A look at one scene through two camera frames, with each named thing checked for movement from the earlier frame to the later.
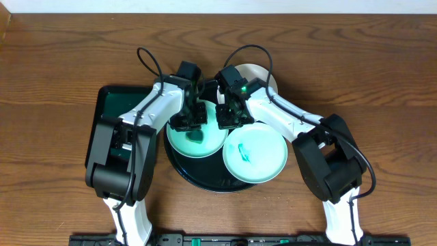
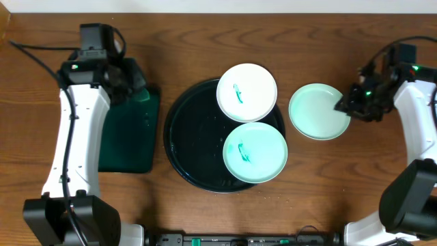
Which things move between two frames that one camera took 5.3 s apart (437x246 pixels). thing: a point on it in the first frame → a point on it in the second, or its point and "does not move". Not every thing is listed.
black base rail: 236,240 does not move
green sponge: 196,137 → 142,95
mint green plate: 255,152 does not move
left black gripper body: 188,120 → 125,79
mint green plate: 214,138 → 313,113
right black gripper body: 227,119 → 371,102
